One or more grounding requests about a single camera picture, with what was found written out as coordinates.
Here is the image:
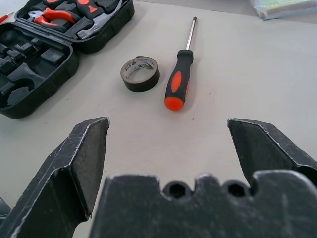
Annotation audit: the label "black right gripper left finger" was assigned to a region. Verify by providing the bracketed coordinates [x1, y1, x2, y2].
[0, 116, 111, 238]

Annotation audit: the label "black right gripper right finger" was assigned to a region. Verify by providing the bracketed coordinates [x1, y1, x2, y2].
[227, 118, 317, 186]

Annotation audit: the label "black orange handled screwdriver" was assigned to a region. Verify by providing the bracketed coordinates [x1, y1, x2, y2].
[163, 16, 198, 112]

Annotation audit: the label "black electrical tape roll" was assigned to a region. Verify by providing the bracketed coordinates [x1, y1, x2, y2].
[120, 56, 161, 93]

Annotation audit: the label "orange tester pen screwdriver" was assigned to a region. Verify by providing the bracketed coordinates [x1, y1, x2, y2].
[0, 11, 14, 24]

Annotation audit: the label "black tool case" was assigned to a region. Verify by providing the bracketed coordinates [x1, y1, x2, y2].
[0, 0, 136, 119]

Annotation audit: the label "pale plastic document pouch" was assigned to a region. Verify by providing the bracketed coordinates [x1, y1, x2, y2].
[252, 0, 317, 21]

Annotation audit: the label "orange handled pliers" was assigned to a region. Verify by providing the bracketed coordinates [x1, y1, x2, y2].
[26, 7, 78, 28]

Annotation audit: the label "black orange handled hammer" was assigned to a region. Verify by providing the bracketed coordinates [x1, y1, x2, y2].
[74, 0, 123, 40]

